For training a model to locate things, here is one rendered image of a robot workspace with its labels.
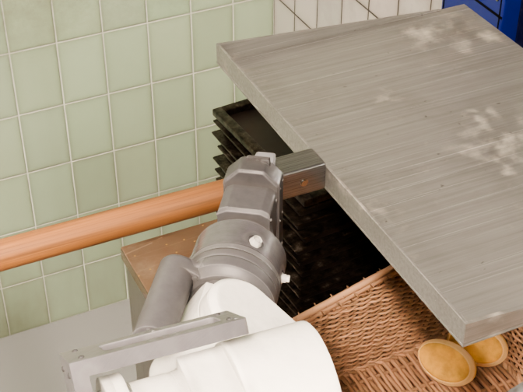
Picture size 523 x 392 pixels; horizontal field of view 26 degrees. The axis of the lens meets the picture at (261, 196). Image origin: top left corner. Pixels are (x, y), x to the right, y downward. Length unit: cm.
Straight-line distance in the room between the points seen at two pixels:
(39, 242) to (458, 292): 39
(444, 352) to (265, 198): 79
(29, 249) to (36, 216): 152
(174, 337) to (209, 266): 46
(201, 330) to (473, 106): 84
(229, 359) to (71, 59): 191
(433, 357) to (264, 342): 127
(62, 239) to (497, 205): 44
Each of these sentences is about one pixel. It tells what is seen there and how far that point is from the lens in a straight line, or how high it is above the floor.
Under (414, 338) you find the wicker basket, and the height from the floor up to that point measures 62.
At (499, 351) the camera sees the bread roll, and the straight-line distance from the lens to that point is 184.
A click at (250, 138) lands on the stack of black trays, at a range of 177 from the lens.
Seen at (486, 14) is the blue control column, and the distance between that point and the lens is 179.
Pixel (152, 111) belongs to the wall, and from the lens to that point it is 256.
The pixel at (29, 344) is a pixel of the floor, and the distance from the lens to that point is 277.
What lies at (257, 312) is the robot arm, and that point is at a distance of 94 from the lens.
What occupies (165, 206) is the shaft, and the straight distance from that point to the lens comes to 111.
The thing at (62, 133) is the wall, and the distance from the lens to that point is 251.
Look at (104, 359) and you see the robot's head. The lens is 53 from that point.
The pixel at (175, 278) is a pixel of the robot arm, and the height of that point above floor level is 126.
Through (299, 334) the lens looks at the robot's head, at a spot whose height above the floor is 152.
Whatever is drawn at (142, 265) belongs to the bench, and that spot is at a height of 58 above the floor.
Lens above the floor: 190
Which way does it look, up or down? 37 degrees down
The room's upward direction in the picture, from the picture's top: straight up
